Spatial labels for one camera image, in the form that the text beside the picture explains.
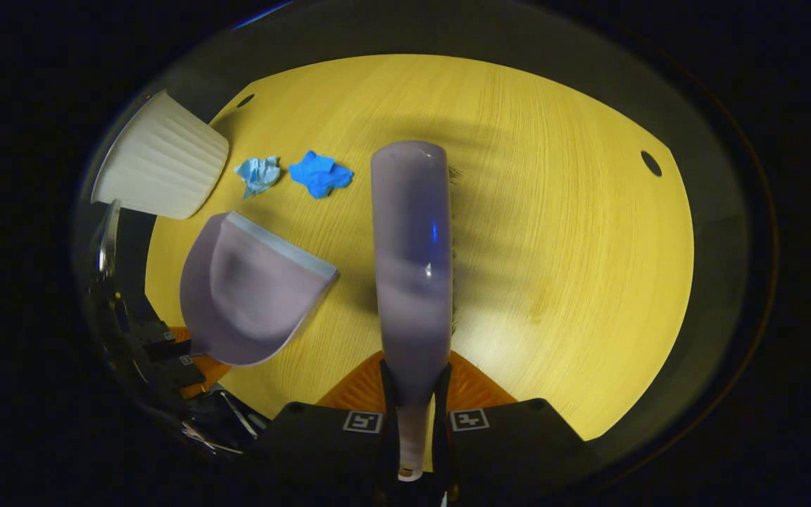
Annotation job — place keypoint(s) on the white ribbed garbage bin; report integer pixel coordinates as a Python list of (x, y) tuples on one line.
[(159, 162)]

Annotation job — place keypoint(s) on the wooden desktop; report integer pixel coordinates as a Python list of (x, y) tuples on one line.
[(553, 246)]

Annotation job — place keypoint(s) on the light blue paper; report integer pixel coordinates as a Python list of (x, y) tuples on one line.
[(258, 174)]

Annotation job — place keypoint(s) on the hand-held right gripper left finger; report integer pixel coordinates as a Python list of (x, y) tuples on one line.
[(321, 447)]

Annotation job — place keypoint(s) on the small lilac broom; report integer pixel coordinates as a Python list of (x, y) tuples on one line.
[(412, 267)]

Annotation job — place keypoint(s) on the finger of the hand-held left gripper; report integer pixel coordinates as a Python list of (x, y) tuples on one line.
[(180, 367), (159, 332)]

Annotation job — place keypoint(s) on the lilac dustpan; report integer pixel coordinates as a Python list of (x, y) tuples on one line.
[(250, 296)]

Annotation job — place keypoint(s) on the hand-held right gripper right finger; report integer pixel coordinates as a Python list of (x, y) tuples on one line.
[(511, 447)]

